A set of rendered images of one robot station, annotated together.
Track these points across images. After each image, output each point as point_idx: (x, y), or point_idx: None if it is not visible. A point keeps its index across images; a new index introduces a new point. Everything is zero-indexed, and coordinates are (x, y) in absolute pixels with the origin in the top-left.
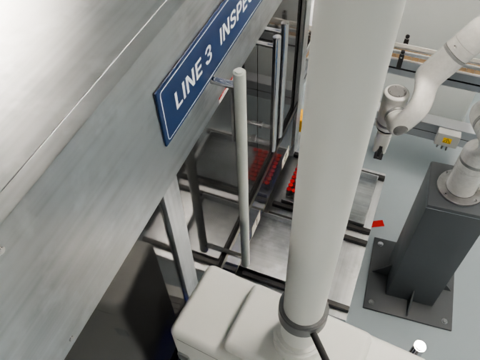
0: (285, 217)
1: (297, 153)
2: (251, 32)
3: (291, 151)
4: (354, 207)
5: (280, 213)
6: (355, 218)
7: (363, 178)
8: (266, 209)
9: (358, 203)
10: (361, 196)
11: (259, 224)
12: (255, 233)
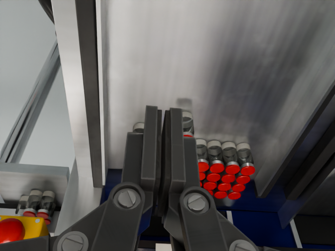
0: (308, 177)
1: (98, 183)
2: None
3: (101, 199)
4: (265, 19)
5: (282, 176)
6: (321, 11)
7: (112, 2)
8: (272, 194)
9: (243, 5)
10: (205, 1)
11: (313, 198)
12: (334, 200)
